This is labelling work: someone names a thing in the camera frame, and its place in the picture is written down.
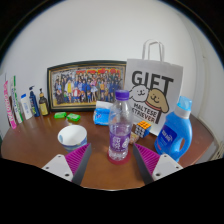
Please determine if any framed group photo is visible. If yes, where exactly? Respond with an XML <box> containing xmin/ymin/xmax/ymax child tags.
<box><xmin>46</xmin><ymin>59</ymin><xmax>128</xmax><ymax>113</ymax></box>

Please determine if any patterned snack packet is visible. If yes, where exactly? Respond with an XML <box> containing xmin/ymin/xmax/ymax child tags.
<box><xmin>129</xmin><ymin>131</ymin><xmax>140</xmax><ymax>145</ymax></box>

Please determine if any flat round red coaster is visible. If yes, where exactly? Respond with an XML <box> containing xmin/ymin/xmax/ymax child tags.
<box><xmin>107</xmin><ymin>151</ymin><xmax>132</xmax><ymax>165</ymax></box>

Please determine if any blue detergent bottle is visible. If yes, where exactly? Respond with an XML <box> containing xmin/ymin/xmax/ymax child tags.
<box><xmin>154</xmin><ymin>95</ymin><xmax>194</xmax><ymax>163</ymax></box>

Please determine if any white paper gift bag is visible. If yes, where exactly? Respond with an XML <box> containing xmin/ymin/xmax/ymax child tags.
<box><xmin>124</xmin><ymin>39</ymin><xmax>184</xmax><ymax>137</ymax></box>

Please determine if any amber pump bottle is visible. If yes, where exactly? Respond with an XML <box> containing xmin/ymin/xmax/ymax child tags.
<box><xmin>38</xmin><ymin>87</ymin><xmax>50</xmax><ymax>117</ymax></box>

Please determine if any white radiator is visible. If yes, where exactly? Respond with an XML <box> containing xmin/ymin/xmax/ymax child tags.
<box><xmin>213</xmin><ymin>139</ymin><xmax>224</xmax><ymax>161</ymax></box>

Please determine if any white lotion bottle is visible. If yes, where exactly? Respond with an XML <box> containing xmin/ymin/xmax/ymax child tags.
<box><xmin>20</xmin><ymin>93</ymin><xmax>34</xmax><ymax>121</ymax></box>

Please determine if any clear purple-capped water bottle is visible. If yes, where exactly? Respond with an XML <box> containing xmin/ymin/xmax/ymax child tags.
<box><xmin>107</xmin><ymin>89</ymin><xmax>134</xmax><ymax>162</ymax></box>

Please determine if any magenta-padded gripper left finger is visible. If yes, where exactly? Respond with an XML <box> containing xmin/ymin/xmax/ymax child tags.
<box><xmin>41</xmin><ymin>143</ymin><xmax>93</xmax><ymax>186</ymax></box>

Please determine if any blue tissue pack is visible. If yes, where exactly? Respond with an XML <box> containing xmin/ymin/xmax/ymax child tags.
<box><xmin>93</xmin><ymin>100</ymin><xmax>114</xmax><ymax>126</ymax></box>

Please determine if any blue patterned paper cup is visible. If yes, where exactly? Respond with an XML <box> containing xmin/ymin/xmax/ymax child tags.
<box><xmin>57</xmin><ymin>124</ymin><xmax>88</xmax><ymax>154</ymax></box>

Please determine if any colourful puzzle cube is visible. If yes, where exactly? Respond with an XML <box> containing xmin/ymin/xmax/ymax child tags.
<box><xmin>134</xmin><ymin>120</ymin><xmax>152</xmax><ymax>139</ymax></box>

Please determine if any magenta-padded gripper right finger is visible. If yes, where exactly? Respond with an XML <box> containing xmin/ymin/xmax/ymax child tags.
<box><xmin>132</xmin><ymin>143</ymin><xmax>184</xmax><ymax>186</ymax></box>

